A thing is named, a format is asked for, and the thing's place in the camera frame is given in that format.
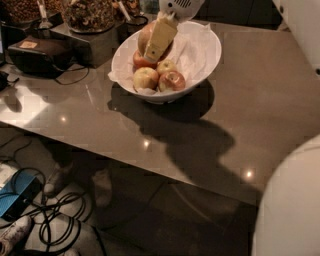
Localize glass jar of granola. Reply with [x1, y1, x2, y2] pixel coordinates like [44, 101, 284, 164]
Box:
[61, 0, 114, 34]

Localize red apple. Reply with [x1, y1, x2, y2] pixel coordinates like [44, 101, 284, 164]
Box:
[133, 50, 157, 69]
[158, 71, 186, 92]
[138, 21, 177, 63]

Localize white sneaker lower left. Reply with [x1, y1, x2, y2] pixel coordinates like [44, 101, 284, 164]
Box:
[0, 216, 32, 256]

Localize grey box stand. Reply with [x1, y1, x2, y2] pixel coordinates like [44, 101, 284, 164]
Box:
[51, 24, 126, 68]

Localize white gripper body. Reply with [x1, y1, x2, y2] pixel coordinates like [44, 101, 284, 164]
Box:
[159, 0, 205, 22]

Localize front left yellow-red apple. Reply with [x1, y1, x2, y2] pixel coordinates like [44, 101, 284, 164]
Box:
[133, 67, 159, 90]

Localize glass jar of nuts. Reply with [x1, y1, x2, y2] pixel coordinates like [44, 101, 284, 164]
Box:
[0, 0, 61, 25]

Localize black cup with spoon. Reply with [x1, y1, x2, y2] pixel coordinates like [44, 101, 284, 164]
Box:
[116, 0, 148, 36]

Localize black device with label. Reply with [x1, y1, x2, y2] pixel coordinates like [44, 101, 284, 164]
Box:
[8, 36, 73, 78]

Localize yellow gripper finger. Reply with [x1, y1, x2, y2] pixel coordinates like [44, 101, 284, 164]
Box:
[143, 14, 178, 63]

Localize black cup with scoop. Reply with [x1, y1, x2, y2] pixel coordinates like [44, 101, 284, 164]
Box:
[31, 0, 53, 39]

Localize white sneaker under table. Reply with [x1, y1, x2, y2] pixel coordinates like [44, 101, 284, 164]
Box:
[43, 164, 73, 198]

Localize blue box on floor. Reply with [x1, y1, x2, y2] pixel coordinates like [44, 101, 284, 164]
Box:
[0, 172, 41, 221]

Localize black cables on floor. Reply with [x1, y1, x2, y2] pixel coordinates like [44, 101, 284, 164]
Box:
[0, 133, 108, 256]

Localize white bowl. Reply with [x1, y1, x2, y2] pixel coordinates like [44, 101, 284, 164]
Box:
[111, 20, 223, 104]

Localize hidden yellow-green apple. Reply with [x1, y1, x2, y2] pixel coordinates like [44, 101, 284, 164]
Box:
[156, 59, 177, 75]

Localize white paper liner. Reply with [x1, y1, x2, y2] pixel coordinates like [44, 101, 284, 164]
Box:
[107, 20, 214, 96]

